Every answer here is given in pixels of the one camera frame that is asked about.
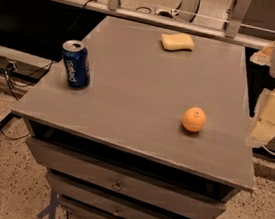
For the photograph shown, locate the yellow sponge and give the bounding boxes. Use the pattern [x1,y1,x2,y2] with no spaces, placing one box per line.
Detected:
[161,33,194,51]

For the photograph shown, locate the metal window rail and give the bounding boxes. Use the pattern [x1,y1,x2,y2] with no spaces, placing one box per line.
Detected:
[0,0,275,53]

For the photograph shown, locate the grey drawer cabinet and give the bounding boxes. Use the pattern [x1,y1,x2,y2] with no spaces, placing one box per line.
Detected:
[13,17,255,219]

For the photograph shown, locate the orange fruit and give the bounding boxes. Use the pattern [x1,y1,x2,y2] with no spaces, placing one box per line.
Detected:
[181,107,207,133]

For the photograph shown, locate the blue pepsi can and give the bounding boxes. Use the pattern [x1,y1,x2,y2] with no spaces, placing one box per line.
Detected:
[61,39,90,89]

